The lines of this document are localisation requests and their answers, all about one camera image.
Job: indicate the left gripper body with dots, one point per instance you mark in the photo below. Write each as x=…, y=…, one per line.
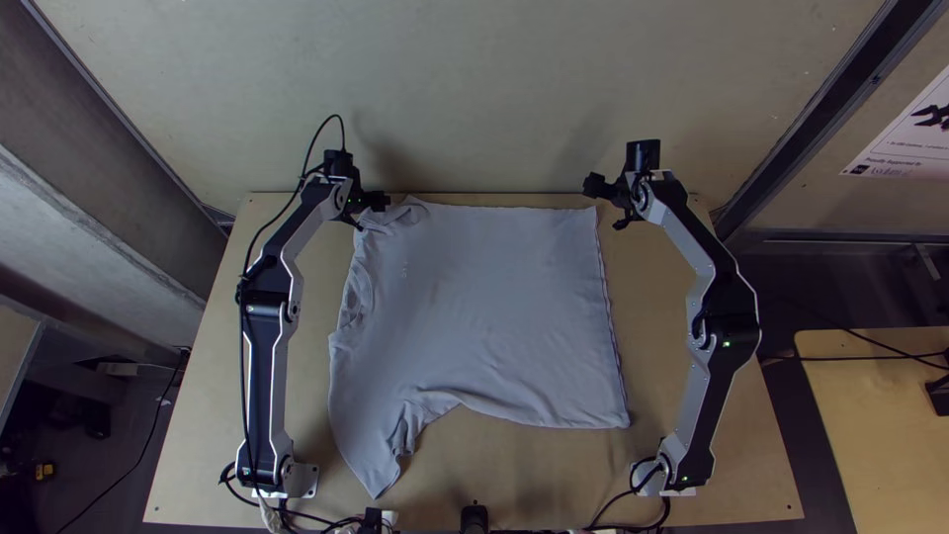
x=372, y=201

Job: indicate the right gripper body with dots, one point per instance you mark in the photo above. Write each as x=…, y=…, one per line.
x=602, y=189

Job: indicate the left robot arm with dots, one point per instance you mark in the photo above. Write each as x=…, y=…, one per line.
x=263, y=386

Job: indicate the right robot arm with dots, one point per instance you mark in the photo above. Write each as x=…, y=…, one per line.
x=715, y=311

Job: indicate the grey t-shirt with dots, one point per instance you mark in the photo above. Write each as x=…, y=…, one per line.
x=482, y=311

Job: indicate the pale wooden side table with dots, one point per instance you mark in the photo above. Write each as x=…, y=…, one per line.
x=875, y=445

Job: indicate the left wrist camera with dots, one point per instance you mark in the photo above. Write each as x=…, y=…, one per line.
x=339, y=162

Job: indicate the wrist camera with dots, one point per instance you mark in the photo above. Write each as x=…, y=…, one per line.
x=643, y=154
x=339, y=162

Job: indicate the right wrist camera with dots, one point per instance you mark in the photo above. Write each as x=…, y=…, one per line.
x=643, y=154

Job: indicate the white wall poster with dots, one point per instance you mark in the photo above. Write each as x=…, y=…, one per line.
x=908, y=141

